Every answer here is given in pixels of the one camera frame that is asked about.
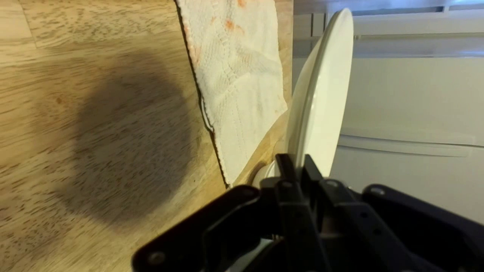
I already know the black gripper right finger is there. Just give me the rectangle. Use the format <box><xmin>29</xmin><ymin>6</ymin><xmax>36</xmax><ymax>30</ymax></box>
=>
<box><xmin>301</xmin><ymin>154</ymin><xmax>484</xmax><ymax>272</ymax></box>

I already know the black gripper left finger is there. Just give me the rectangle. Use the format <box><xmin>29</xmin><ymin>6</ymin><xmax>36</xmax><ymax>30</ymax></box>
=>
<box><xmin>132</xmin><ymin>152</ymin><xmax>330</xmax><ymax>272</ymax></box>

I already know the flat white paper towel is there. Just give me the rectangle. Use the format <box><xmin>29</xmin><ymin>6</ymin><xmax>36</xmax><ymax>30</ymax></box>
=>
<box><xmin>174</xmin><ymin>0</ymin><xmax>289</xmax><ymax>186</ymax></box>

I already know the white round plate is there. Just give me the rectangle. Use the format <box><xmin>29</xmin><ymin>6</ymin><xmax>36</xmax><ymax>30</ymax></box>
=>
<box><xmin>293</xmin><ymin>6</ymin><xmax>355</xmax><ymax>180</ymax></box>
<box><xmin>262</xmin><ymin>35</ymin><xmax>325</xmax><ymax>183</ymax></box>

